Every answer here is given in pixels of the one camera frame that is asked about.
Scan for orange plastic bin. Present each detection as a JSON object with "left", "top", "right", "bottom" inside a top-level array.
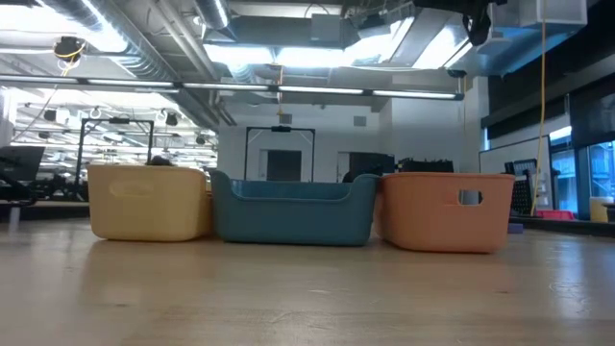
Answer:
[{"left": 374, "top": 172, "right": 516, "bottom": 255}]

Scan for red bin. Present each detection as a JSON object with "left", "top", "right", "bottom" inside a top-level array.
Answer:
[{"left": 535, "top": 209, "right": 577, "bottom": 222}]

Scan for yellow container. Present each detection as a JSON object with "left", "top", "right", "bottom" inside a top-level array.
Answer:
[{"left": 589, "top": 195, "right": 615, "bottom": 224}]

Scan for long ceiling light bar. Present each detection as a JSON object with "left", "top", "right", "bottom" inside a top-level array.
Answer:
[{"left": 0, "top": 74, "right": 465, "bottom": 102}]

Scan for black pegboard rack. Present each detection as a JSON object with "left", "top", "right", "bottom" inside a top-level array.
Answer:
[{"left": 504, "top": 158, "right": 540, "bottom": 216}]

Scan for black robot station frame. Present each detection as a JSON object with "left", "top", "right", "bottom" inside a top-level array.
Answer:
[
  {"left": 244, "top": 125, "right": 317, "bottom": 184},
  {"left": 74, "top": 117, "right": 156, "bottom": 201}
]

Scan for blue plastic bin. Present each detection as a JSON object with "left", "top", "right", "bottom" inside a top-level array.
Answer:
[{"left": 209, "top": 170, "right": 381, "bottom": 247}]

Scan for black yellow cord reel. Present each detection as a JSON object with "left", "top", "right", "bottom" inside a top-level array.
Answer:
[{"left": 53, "top": 36, "right": 88, "bottom": 64}]

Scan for yellow plastic bin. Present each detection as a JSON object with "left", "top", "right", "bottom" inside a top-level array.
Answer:
[{"left": 86, "top": 164, "right": 213, "bottom": 242}]

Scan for silver ceiling duct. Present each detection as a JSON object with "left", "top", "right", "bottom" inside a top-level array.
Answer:
[{"left": 42, "top": 0, "right": 237, "bottom": 129}]

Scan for whiteboard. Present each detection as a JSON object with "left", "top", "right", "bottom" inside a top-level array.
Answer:
[{"left": 479, "top": 136, "right": 553, "bottom": 212}]

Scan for white ceiling box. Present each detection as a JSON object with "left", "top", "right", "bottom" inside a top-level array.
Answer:
[{"left": 518, "top": 0, "right": 588, "bottom": 28}]

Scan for dark door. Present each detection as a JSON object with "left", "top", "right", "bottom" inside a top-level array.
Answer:
[{"left": 266, "top": 149, "right": 303, "bottom": 183}]

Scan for black monitor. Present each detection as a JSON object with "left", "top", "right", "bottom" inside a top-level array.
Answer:
[{"left": 0, "top": 145, "right": 46, "bottom": 184}]

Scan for black crates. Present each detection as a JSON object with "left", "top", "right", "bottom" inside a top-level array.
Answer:
[{"left": 397, "top": 157, "right": 455, "bottom": 174}]

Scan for dark chair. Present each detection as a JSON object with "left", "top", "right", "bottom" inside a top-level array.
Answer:
[{"left": 341, "top": 165, "right": 386, "bottom": 185}]

